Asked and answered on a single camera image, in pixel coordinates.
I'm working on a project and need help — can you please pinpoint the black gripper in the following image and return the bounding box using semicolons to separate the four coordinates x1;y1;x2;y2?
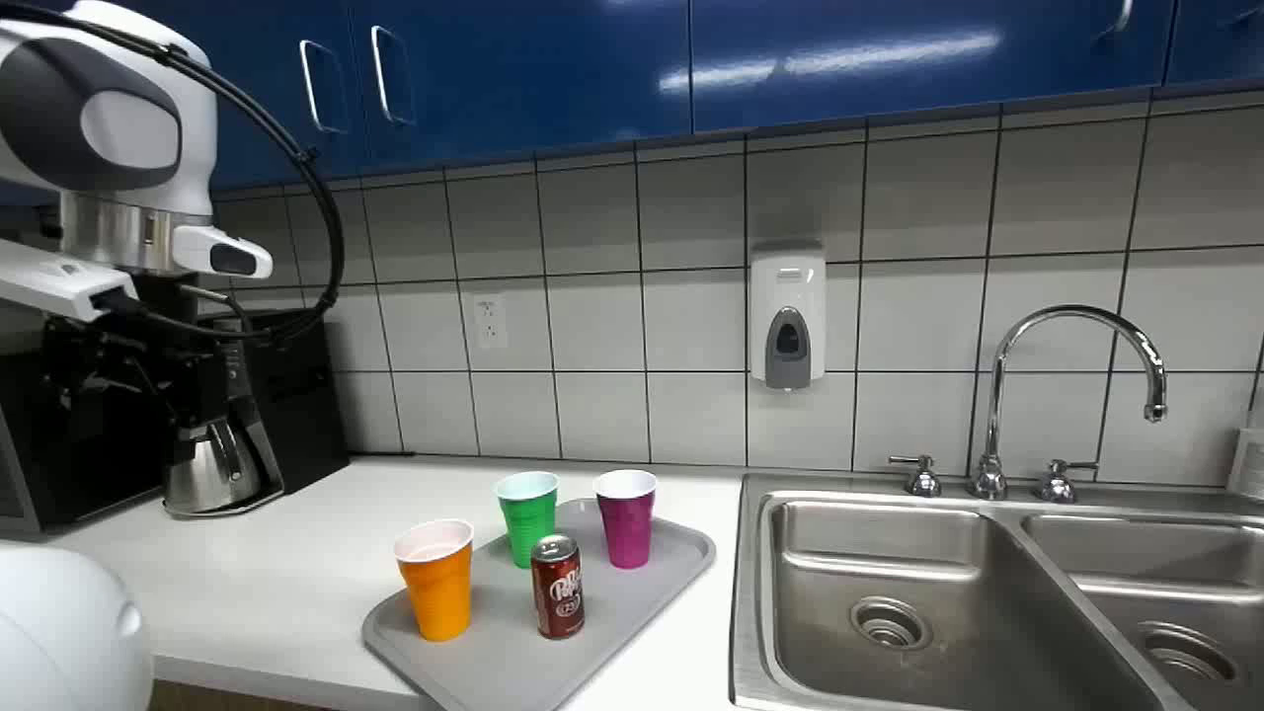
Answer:
77;272;257;437

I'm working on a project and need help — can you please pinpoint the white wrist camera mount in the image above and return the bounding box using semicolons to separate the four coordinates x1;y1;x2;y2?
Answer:
0;237;138;324

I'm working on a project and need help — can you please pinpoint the blue wall cabinet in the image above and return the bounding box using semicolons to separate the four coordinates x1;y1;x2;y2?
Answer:
113;0;1264;192

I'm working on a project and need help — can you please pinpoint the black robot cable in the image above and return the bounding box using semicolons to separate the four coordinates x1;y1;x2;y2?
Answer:
0;5;351;350

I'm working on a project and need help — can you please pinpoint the chrome faucet handle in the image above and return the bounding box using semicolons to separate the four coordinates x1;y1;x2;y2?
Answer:
1033;455;1101;504
884;455;942;503

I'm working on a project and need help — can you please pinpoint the chrome gooseneck faucet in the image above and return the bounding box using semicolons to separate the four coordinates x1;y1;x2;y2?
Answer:
972;304;1174;503

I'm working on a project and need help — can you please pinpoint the orange plastic cup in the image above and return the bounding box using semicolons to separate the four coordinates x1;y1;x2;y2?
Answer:
390;513;476;643

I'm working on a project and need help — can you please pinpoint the green plastic cup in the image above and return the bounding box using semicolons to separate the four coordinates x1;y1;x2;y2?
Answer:
493;471;563;572

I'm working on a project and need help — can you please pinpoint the purple plastic cup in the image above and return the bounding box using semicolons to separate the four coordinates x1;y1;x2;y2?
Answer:
593;467;658;572

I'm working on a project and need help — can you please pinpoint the white rounded robot base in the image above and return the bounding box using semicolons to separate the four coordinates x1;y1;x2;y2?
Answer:
0;538;157;711

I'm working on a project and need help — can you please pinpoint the grey plastic tray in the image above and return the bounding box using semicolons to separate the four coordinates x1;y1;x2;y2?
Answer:
360;492;718;711

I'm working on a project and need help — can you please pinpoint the white wall power outlet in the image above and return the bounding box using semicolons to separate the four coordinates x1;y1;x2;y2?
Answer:
467;288;513;355

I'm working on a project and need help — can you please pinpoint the stainless steel double sink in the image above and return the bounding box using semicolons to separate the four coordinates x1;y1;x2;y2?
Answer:
726;474;1264;711

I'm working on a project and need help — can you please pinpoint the black microwave oven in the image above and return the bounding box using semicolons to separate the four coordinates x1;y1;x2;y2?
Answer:
0;313;175;543

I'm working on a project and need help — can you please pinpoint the red soda can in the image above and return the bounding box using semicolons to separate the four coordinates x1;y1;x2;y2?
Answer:
527;529;587;643

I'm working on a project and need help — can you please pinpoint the white wall soap dispenser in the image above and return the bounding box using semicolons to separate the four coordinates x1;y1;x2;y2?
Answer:
746;243;829;392

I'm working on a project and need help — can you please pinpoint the steel coffee carafe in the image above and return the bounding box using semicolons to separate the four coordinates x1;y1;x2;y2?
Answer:
163;412;286;522

